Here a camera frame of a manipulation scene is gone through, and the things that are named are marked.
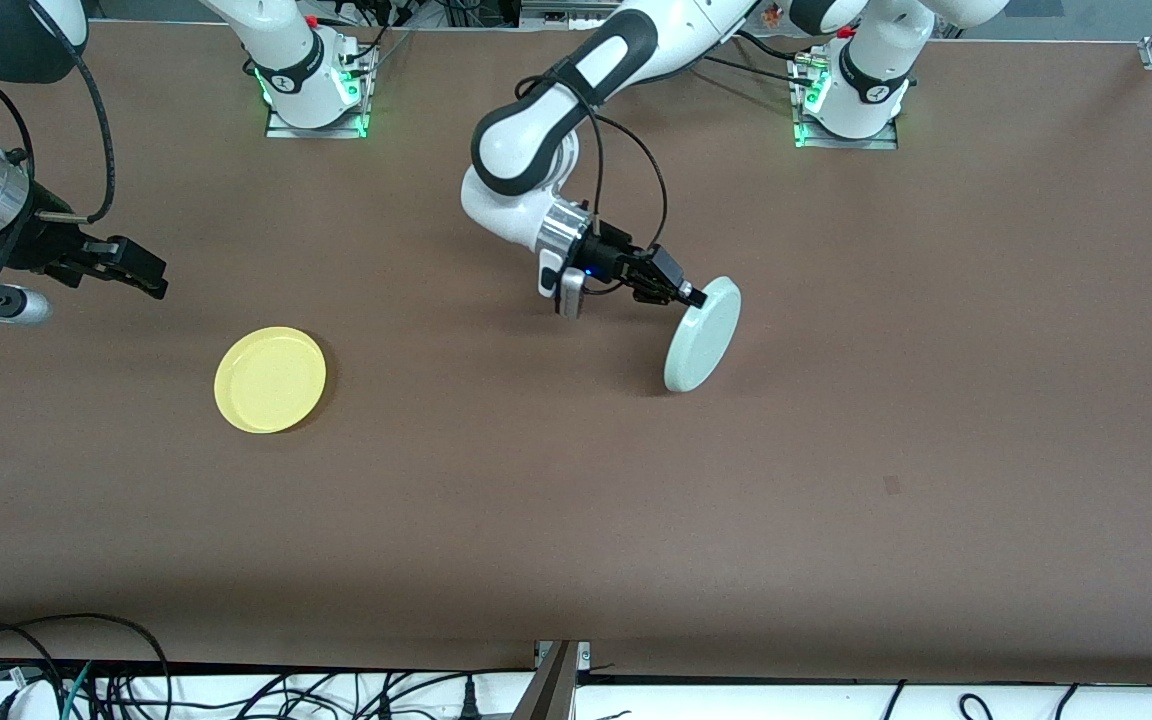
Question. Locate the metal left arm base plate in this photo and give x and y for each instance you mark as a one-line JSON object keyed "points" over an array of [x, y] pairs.
{"points": [[806, 135]]}

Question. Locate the yellow round plate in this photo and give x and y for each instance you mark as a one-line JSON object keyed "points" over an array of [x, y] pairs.
{"points": [[270, 380]]}

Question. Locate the aluminium frame post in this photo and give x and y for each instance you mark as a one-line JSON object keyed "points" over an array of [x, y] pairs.
{"points": [[551, 685]]}

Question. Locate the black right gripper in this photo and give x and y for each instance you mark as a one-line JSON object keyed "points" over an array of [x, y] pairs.
{"points": [[44, 250]]}

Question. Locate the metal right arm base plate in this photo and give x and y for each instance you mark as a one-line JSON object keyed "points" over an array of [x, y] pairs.
{"points": [[356, 100]]}

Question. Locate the brown table cover mat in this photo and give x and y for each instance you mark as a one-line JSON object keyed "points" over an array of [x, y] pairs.
{"points": [[536, 500]]}

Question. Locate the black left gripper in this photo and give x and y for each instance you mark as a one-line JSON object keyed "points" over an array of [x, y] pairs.
{"points": [[610, 252]]}

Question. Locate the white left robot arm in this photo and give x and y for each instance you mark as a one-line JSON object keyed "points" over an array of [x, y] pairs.
{"points": [[526, 140]]}

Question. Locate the pale green round plate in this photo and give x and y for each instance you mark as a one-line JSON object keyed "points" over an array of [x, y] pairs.
{"points": [[704, 335]]}

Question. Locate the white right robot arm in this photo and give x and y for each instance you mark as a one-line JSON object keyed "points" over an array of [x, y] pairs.
{"points": [[286, 60]]}

